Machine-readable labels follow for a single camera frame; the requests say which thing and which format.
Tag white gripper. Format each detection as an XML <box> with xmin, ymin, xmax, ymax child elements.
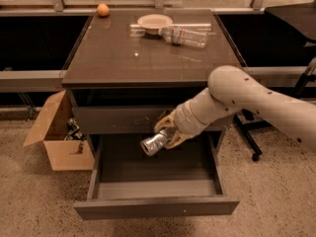
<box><xmin>154</xmin><ymin>101</ymin><xmax>208</xmax><ymax>149</ymax></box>

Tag silver redbull can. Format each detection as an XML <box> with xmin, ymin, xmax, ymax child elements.
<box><xmin>140</xmin><ymin>128</ymin><xmax>174</xmax><ymax>157</ymax></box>

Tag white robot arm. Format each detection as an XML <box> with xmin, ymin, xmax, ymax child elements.
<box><xmin>155</xmin><ymin>65</ymin><xmax>316</xmax><ymax>151</ymax></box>

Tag open grey middle drawer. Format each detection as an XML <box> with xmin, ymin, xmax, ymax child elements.
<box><xmin>74</xmin><ymin>131</ymin><xmax>239</xmax><ymax>220</ymax></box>

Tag grey drawer cabinet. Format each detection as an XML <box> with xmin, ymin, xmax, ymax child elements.
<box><xmin>61</xmin><ymin>8</ymin><xmax>250</xmax><ymax>221</ymax></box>

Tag grey closed top drawer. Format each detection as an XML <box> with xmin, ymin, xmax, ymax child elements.
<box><xmin>71</xmin><ymin>104</ymin><xmax>237</xmax><ymax>135</ymax></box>

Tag black rolling stand base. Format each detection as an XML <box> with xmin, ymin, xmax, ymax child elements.
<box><xmin>234</xmin><ymin>57</ymin><xmax>316</xmax><ymax>162</ymax></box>

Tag clear plastic water bottle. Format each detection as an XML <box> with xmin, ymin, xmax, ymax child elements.
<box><xmin>158</xmin><ymin>26</ymin><xmax>207</xmax><ymax>48</ymax></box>

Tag crushed cans in box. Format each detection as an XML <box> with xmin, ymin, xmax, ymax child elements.
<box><xmin>65</xmin><ymin>118</ymin><xmax>85</xmax><ymax>140</ymax></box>

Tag open cardboard box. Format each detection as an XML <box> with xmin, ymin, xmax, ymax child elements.
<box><xmin>24</xmin><ymin>91</ymin><xmax>95</xmax><ymax>171</ymax></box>

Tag orange fruit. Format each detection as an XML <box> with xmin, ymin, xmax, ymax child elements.
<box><xmin>97</xmin><ymin>4</ymin><xmax>110</xmax><ymax>17</ymax></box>

